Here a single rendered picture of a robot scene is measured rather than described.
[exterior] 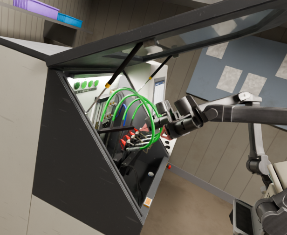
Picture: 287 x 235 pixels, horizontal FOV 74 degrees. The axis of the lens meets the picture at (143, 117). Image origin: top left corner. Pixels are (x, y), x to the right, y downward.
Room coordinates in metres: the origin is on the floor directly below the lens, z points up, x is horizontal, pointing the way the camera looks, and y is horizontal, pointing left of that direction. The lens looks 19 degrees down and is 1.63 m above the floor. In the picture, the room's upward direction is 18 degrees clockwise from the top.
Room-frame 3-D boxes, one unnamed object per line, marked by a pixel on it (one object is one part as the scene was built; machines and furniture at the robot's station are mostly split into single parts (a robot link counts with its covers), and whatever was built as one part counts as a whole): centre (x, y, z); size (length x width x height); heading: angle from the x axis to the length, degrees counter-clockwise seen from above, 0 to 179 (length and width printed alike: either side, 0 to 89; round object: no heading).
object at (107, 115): (1.31, 0.25, 1.20); 0.13 x 0.03 x 0.31; 168
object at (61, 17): (2.52, 1.26, 1.69); 0.28 x 0.19 x 0.09; 160
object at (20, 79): (1.46, 0.42, 0.75); 1.40 x 0.28 x 1.50; 168
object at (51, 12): (2.11, 1.41, 1.70); 0.36 x 0.25 x 0.12; 160
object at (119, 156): (1.14, 0.02, 0.91); 0.34 x 0.10 x 0.15; 168
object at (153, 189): (0.97, -0.19, 0.87); 0.62 x 0.04 x 0.16; 168
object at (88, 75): (1.08, 0.30, 1.43); 0.54 x 0.03 x 0.02; 168
